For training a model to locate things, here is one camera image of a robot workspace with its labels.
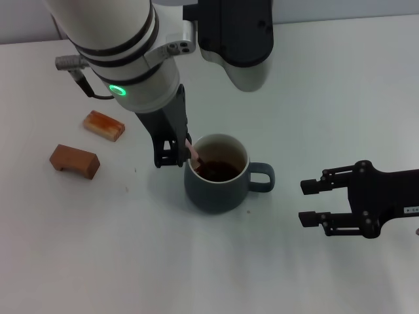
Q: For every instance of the grey ceramic coffee cup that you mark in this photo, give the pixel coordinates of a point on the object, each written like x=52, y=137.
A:
x=212, y=196

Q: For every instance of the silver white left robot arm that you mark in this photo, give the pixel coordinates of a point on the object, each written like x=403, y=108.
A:
x=131, y=49

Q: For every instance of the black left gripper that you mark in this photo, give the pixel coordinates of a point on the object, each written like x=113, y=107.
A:
x=163, y=121

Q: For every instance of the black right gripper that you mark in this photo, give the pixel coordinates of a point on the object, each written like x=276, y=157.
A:
x=383, y=196

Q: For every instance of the dark arched wooden block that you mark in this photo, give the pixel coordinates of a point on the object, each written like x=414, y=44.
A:
x=78, y=160

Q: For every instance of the light wooden block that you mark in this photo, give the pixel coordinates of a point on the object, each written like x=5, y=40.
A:
x=104, y=127

